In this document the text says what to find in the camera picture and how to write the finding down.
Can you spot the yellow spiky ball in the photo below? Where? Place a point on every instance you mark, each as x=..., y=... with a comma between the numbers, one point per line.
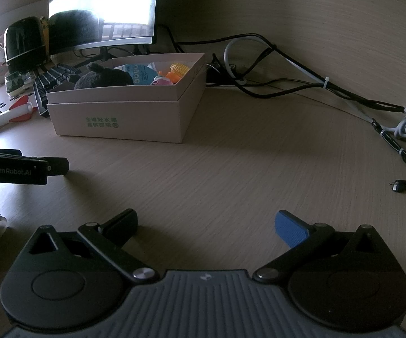
x=179, y=69

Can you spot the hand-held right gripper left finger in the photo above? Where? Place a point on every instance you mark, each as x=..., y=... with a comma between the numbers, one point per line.
x=123, y=225

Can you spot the blue tissue packet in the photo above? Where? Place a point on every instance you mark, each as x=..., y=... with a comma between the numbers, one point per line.
x=136, y=74

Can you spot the beige cardboard box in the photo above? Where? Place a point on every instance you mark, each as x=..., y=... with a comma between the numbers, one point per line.
x=118, y=119

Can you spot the scattered small black pieces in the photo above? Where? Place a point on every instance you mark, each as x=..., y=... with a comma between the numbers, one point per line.
x=4, y=105

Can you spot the black round appliance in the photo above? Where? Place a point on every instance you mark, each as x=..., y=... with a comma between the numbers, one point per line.
x=25, y=45

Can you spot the black computer monitor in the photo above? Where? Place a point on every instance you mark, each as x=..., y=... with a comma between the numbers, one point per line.
x=100, y=7

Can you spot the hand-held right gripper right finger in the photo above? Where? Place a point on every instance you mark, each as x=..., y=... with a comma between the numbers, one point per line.
x=291, y=229

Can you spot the green and white small jar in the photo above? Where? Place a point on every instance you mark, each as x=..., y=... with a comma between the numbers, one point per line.
x=14, y=86

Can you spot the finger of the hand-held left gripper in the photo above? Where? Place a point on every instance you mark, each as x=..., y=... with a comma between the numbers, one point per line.
x=58, y=166

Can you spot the red and white toy rocket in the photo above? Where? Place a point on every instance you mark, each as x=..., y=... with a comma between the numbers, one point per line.
x=9, y=114

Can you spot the black plush toy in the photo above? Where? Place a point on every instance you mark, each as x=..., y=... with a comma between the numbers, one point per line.
x=104, y=77

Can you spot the black keyboard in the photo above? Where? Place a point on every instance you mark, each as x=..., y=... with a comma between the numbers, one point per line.
x=48, y=84

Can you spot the yellow object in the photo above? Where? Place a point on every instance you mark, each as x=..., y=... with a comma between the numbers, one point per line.
x=45, y=35

